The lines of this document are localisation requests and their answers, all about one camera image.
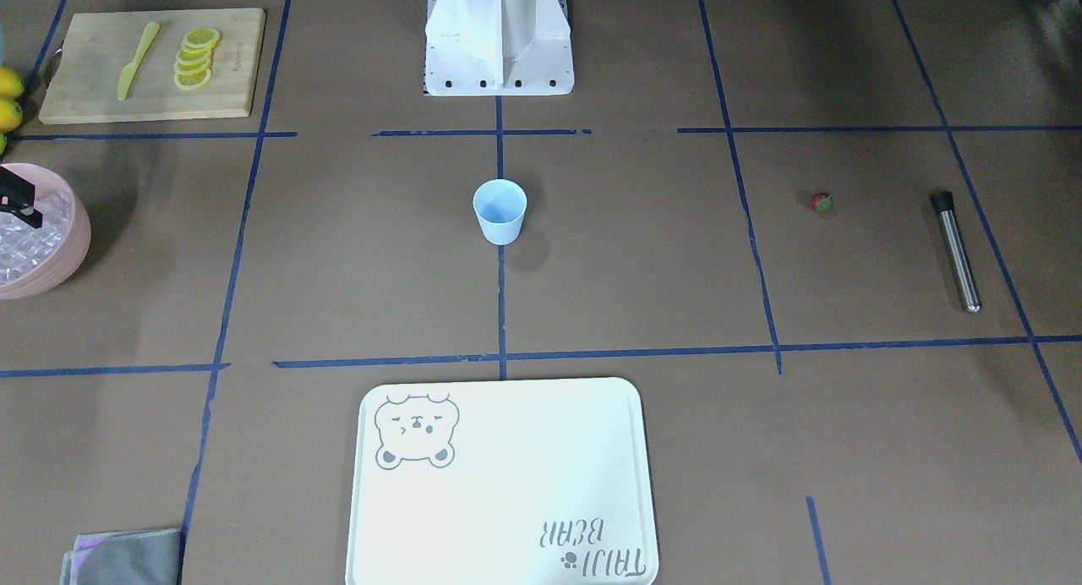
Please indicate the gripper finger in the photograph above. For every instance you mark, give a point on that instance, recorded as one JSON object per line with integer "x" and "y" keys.
{"x": 18, "y": 197}

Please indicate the pink bowl of ice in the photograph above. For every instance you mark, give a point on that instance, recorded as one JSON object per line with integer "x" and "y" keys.
{"x": 44, "y": 242}

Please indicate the light blue plastic cup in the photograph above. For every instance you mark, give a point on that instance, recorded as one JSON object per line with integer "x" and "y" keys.
{"x": 500, "y": 206}

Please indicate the yellow lemon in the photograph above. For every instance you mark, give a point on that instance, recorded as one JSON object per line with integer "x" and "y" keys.
{"x": 11, "y": 115}
{"x": 12, "y": 85}

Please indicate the yellow plastic knife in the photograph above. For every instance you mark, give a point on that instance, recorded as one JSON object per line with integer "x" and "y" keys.
{"x": 130, "y": 70}

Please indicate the wooden cutting board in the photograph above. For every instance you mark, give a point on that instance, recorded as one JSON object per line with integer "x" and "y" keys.
{"x": 97, "y": 46}

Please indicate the lemon slices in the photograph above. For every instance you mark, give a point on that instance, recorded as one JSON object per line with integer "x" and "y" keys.
{"x": 192, "y": 67}

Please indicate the grey folded cloth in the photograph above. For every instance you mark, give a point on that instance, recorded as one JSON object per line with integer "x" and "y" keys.
{"x": 145, "y": 556}

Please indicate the white pillar with base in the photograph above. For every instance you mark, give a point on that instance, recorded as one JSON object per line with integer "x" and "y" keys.
{"x": 498, "y": 48}

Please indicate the cream bear tray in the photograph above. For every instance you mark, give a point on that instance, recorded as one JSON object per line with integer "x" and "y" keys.
{"x": 502, "y": 482}

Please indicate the red strawberry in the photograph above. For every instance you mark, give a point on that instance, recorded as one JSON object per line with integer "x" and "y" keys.
{"x": 822, "y": 202}

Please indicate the steel muddler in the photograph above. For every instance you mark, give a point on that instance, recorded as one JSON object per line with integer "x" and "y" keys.
{"x": 943, "y": 204}

